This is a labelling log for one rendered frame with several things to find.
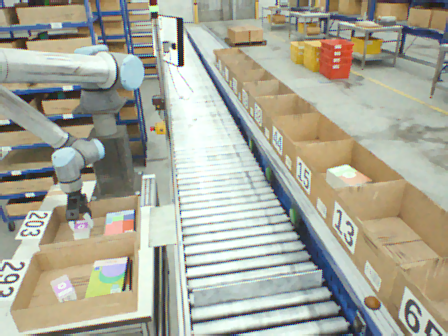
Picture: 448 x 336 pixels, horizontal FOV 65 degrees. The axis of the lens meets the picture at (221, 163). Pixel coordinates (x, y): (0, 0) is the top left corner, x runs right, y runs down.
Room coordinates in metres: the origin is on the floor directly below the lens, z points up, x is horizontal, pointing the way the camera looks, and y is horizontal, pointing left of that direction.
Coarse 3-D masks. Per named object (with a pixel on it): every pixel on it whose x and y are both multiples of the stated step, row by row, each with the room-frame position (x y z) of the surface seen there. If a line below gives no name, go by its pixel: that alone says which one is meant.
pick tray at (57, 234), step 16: (64, 208) 1.37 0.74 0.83; (96, 208) 1.39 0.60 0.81; (112, 208) 1.41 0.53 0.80; (128, 208) 1.42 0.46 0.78; (48, 224) 1.24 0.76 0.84; (64, 224) 1.35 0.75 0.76; (96, 224) 1.34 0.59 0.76; (48, 240) 1.19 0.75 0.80; (64, 240) 1.23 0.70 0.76; (80, 240) 1.12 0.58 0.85; (96, 240) 1.12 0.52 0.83
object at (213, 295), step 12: (288, 276) 0.91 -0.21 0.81; (300, 276) 0.92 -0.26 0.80; (312, 276) 0.92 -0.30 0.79; (204, 288) 0.87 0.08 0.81; (216, 288) 0.88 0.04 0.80; (228, 288) 0.88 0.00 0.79; (240, 288) 0.89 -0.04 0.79; (252, 288) 0.89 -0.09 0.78; (264, 288) 0.90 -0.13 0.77; (276, 288) 0.90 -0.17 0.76; (288, 288) 0.91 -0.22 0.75; (300, 288) 0.92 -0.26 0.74; (312, 288) 0.92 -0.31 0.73; (204, 300) 0.87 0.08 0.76; (216, 300) 0.87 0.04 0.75; (228, 300) 0.88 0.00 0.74
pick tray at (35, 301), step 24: (120, 240) 1.10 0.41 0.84; (48, 264) 1.05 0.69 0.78; (72, 264) 1.07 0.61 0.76; (24, 288) 0.90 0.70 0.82; (48, 288) 0.95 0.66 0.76; (24, 312) 0.78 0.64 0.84; (48, 312) 0.80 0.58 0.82; (72, 312) 0.81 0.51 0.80; (96, 312) 0.82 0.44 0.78; (120, 312) 0.83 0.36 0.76
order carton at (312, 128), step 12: (276, 120) 1.85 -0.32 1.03; (288, 120) 1.87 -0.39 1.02; (300, 120) 1.88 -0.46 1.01; (312, 120) 1.89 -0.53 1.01; (324, 120) 1.84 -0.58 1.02; (288, 132) 1.87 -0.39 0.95; (300, 132) 1.88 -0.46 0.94; (312, 132) 1.89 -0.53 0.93; (324, 132) 1.82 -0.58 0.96; (336, 132) 1.69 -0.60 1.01; (288, 144) 1.56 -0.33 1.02; (300, 144) 1.48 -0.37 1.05; (288, 156) 1.55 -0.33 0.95; (288, 168) 1.55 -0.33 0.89
